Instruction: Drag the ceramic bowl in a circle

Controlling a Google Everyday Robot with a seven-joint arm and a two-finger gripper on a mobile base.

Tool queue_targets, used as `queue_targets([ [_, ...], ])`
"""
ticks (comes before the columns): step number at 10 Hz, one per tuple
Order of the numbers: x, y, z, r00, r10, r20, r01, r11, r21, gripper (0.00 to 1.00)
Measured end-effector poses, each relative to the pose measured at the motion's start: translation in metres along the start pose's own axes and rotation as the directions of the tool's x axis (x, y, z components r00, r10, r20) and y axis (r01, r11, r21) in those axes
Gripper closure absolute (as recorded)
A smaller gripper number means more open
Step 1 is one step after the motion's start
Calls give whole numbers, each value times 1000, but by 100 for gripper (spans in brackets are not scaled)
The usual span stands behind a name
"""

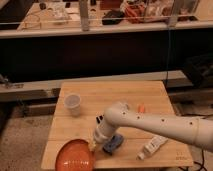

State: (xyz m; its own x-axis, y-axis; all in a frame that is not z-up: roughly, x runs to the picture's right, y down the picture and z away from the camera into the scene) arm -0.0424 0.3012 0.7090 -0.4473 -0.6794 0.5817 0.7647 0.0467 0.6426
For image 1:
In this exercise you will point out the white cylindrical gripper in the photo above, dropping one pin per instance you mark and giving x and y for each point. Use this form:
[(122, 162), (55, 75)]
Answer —
[(103, 132)]

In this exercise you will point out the orange ceramic bowl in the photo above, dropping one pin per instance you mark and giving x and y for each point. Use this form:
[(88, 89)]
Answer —
[(75, 155)]

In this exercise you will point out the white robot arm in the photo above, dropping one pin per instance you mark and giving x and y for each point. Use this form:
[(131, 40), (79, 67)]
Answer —
[(189, 130)]

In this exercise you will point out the blue toy car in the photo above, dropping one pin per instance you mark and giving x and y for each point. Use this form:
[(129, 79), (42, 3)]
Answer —
[(115, 142)]

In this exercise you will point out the clear plastic cup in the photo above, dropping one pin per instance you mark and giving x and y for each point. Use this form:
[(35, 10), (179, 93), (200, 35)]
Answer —
[(72, 104)]

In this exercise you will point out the small orange object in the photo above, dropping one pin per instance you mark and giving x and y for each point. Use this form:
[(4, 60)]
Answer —
[(141, 108)]

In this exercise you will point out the white squeeze tube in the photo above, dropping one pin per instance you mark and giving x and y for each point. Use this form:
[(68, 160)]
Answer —
[(152, 146)]

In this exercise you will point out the black bag on bench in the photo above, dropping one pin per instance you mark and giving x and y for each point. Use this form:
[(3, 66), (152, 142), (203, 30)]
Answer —
[(112, 17)]

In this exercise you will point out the black box at right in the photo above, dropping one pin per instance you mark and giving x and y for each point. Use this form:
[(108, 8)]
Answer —
[(199, 70)]

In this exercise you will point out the orange cloth on bench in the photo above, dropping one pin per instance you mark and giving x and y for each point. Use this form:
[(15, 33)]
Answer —
[(135, 13)]

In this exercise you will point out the grey metal post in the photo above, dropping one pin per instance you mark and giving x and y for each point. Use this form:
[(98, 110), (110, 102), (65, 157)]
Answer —
[(84, 16)]

